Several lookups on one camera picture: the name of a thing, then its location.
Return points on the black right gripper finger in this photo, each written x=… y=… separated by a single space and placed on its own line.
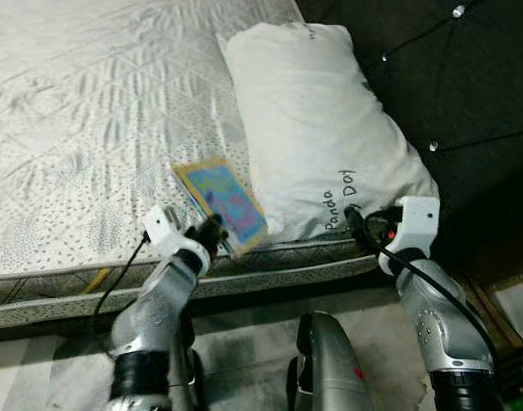
x=356 y=224

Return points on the yellow-edged blue children's book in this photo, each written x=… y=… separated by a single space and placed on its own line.
x=222 y=197

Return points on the white printed pillow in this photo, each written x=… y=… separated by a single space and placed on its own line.
x=317 y=128

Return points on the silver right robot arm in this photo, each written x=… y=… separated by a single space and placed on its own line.
x=436 y=321

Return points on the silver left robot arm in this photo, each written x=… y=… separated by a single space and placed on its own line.
x=154 y=308

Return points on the grey robot left leg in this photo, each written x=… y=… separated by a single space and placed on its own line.
x=186 y=368

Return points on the grey robot leg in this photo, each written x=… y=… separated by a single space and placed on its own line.
x=186 y=368
x=329 y=368

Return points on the grey robot right leg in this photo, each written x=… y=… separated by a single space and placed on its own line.
x=329 y=368

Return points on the brown floor rug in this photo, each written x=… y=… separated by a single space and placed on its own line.
x=501 y=317

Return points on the black tufted headboard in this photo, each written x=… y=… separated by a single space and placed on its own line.
x=466 y=103

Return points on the grey quilted mattress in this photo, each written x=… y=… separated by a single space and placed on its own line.
x=98 y=111

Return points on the green plastic object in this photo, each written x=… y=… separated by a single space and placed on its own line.
x=522 y=401

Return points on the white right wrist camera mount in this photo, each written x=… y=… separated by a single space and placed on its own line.
x=415 y=218

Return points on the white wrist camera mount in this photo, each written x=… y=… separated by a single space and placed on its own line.
x=165 y=227
x=415 y=218

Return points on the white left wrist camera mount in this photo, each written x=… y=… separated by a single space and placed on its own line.
x=165 y=227

